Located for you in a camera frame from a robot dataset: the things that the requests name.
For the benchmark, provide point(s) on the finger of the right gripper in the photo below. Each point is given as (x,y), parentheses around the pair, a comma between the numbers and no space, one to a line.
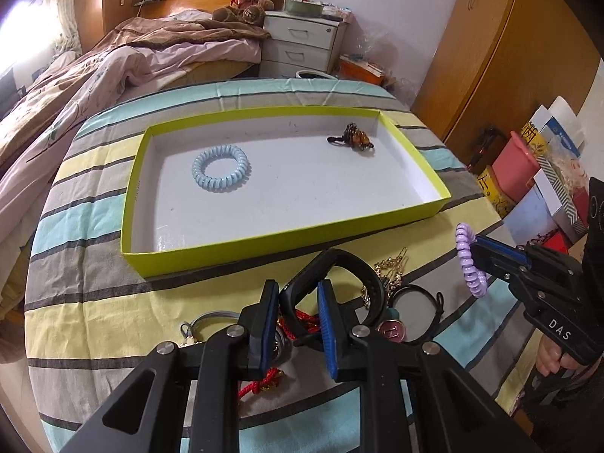
(493,248)

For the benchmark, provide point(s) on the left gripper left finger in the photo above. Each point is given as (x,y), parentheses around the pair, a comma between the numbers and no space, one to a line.
(259,320)

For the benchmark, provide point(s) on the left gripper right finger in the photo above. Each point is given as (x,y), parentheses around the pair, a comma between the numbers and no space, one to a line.
(343,338)

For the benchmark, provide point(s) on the black wristband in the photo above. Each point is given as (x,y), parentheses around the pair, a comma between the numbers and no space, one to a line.
(314,277)

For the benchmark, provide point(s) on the right hand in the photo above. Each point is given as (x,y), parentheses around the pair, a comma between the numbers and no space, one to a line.
(550,359)

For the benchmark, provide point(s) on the yellow printed box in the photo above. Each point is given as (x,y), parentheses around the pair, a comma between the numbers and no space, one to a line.
(494,193)

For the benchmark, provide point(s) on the pink plastic bin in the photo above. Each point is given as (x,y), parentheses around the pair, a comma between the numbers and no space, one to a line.
(515,168)

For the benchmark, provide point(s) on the green shallow cardboard box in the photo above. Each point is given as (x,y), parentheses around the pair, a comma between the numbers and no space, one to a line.
(225,187)

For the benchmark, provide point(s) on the striped bed sheet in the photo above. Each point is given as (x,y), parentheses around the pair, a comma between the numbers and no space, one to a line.
(90,318)

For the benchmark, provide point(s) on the wooden wardrobe on right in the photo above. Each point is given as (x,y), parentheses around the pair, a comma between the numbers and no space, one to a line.
(497,62)

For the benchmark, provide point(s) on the orange cardboard box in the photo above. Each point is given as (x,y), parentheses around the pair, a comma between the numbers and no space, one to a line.
(360,70)

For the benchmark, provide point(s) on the black and white waste bin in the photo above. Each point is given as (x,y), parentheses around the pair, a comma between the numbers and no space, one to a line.
(311,74)

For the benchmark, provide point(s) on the white bedside drawer cabinet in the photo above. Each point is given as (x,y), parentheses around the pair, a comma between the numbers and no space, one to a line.
(299,44)

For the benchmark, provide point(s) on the brown and pink duvet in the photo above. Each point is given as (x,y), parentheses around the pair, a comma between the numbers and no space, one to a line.
(36,134)

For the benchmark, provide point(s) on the green basket on cabinet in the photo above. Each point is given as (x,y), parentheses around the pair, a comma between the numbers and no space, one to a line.
(304,9)

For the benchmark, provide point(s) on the brown teddy bear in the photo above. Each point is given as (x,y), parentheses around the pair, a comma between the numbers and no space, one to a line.
(251,12)

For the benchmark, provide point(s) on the floral curtain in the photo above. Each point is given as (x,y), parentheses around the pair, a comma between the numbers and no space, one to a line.
(65,34)

